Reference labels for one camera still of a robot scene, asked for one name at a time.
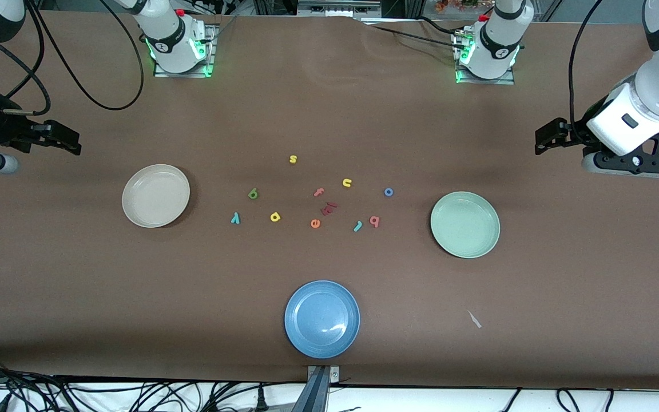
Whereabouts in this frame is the beige brown plate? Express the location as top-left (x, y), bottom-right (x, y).
top-left (122, 164), bottom-right (190, 228)

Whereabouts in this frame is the pale green plate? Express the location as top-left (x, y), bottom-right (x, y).
top-left (430, 191), bottom-right (501, 259)

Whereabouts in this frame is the brown table cover sheet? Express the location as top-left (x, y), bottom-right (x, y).
top-left (0, 10), bottom-right (659, 390)

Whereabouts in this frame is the grey box behind table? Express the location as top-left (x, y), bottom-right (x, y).
top-left (297, 0), bottom-right (383, 18)

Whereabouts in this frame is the blue plate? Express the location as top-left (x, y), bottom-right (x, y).
top-left (284, 280), bottom-right (360, 359)

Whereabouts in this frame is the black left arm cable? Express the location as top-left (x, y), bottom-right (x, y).
top-left (568, 0), bottom-right (605, 144)

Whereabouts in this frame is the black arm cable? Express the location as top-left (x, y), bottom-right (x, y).
top-left (0, 0), bottom-right (145, 115)
top-left (568, 0), bottom-right (605, 144)

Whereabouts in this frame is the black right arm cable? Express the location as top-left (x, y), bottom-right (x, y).
top-left (0, 0), bottom-right (145, 115)

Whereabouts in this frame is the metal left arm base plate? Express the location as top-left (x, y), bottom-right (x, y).
top-left (455, 31), bottom-right (516, 85)

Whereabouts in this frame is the black cable on table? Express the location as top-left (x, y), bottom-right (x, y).
top-left (414, 16), bottom-right (458, 34)
top-left (372, 25), bottom-right (463, 49)

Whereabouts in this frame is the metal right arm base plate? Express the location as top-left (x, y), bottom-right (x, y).
top-left (153, 23), bottom-right (217, 78)

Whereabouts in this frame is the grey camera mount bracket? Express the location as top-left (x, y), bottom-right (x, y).
top-left (292, 365), bottom-right (342, 412)

